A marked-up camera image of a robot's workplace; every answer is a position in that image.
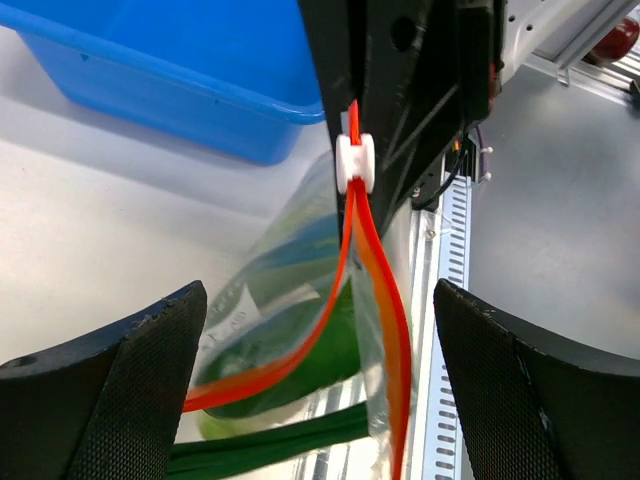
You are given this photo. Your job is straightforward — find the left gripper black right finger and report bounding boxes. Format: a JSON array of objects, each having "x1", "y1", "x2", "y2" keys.
[{"x1": 448, "y1": 289, "x2": 639, "y2": 479}]

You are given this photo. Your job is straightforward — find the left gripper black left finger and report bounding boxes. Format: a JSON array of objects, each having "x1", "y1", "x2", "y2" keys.
[{"x1": 1, "y1": 280, "x2": 207, "y2": 479}]

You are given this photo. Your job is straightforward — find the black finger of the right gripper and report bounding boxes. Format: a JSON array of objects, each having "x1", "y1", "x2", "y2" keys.
[
  {"x1": 298, "y1": 0, "x2": 366, "y2": 251},
  {"x1": 359, "y1": 1, "x2": 505, "y2": 233}
]

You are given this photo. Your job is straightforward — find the green scallion stalks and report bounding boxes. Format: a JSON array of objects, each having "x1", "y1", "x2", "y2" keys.
[{"x1": 165, "y1": 402, "x2": 369, "y2": 479}]

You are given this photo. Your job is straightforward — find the clear zip bag orange zipper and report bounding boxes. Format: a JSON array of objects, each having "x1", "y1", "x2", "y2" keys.
[{"x1": 184, "y1": 104, "x2": 412, "y2": 479}]

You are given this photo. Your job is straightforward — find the dark green cucumber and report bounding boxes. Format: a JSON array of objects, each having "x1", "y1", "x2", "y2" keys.
[{"x1": 196, "y1": 282, "x2": 361, "y2": 440}]

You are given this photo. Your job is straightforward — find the blue plastic bin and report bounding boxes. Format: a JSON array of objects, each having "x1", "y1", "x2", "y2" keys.
[{"x1": 1, "y1": 1, "x2": 324, "y2": 165}]

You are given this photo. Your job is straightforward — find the aluminium mounting rail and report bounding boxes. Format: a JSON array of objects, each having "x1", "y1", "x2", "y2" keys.
[{"x1": 299, "y1": 209, "x2": 446, "y2": 480}]

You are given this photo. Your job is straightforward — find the white slotted cable duct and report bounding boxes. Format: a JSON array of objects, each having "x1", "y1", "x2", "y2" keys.
[{"x1": 422, "y1": 176, "x2": 472, "y2": 479}]

